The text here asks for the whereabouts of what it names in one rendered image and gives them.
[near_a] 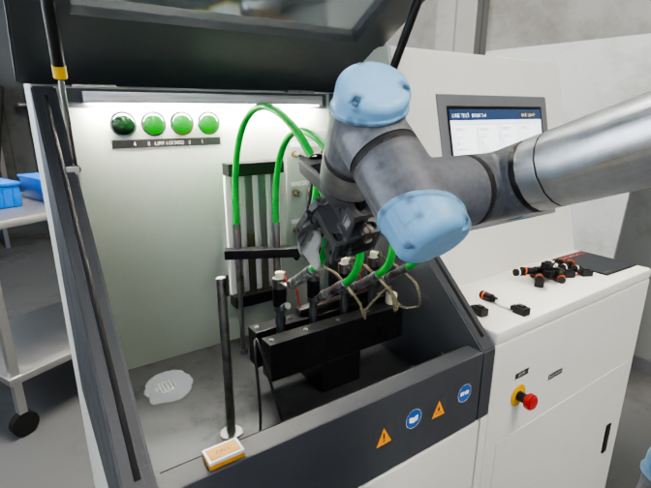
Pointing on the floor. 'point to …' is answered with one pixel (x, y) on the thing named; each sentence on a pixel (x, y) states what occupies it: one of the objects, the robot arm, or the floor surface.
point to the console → (522, 462)
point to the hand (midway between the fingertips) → (325, 244)
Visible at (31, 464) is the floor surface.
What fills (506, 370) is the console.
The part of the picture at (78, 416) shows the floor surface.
